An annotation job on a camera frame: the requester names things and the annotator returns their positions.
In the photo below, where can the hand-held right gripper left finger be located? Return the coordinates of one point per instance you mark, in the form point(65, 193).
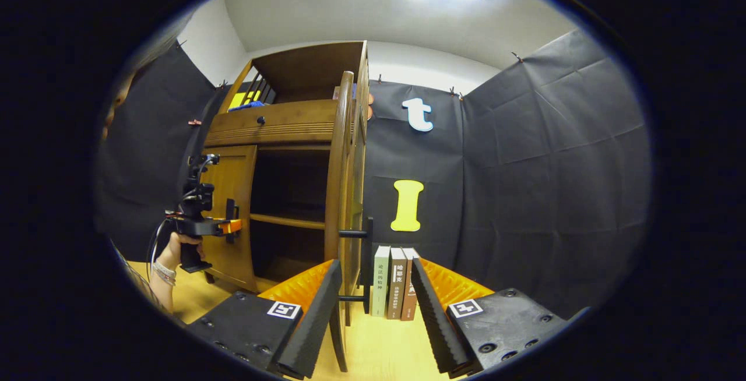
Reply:
point(315, 323)

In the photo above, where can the person's head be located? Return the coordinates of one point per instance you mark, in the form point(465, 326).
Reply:
point(113, 107)

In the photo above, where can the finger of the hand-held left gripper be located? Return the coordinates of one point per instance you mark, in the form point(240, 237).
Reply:
point(232, 226)

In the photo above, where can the wooden double-door shoe cabinet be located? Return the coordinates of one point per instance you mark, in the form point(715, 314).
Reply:
point(303, 66)

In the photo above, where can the blue cloth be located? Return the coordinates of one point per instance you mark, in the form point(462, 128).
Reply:
point(247, 105)

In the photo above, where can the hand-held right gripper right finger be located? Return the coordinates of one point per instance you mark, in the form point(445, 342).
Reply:
point(434, 323)

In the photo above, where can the wooden cabinet shelf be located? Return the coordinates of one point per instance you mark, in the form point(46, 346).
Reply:
point(288, 221)

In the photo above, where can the wooden cabinet door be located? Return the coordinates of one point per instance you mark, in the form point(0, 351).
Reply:
point(236, 165)
point(338, 165)

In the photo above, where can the wooden cabinet drawer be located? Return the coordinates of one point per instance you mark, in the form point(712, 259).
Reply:
point(280, 122)

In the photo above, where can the reddish brown book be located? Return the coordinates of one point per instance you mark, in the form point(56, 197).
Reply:
point(410, 288)

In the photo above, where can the pale green book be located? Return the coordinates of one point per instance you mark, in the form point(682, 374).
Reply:
point(380, 282)

